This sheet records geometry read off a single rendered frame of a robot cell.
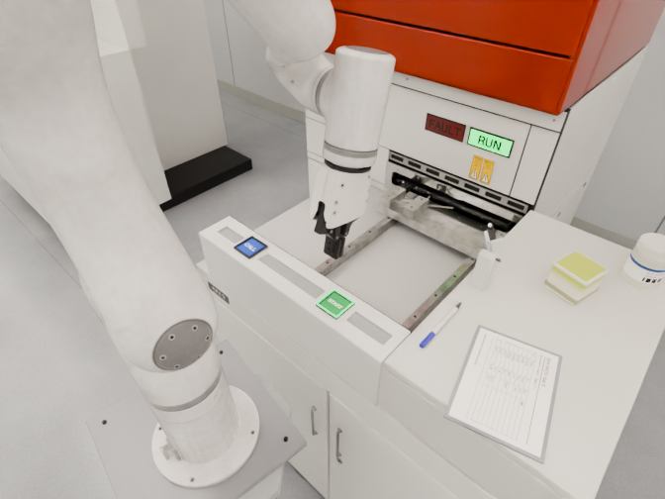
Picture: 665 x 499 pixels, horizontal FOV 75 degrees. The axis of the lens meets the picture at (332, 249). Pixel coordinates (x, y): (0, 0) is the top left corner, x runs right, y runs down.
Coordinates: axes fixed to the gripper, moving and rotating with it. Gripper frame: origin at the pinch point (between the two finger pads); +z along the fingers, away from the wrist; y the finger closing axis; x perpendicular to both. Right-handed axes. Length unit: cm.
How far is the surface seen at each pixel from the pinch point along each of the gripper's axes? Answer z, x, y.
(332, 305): 14.9, 0.0, -2.8
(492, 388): 13.7, 31.8, -6.3
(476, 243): 13, 8, -51
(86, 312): 113, -145, -5
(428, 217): 13, -7, -52
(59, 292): 114, -169, -1
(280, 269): 15.5, -15.9, -3.6
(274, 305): 22.1, -13.4, -0.2
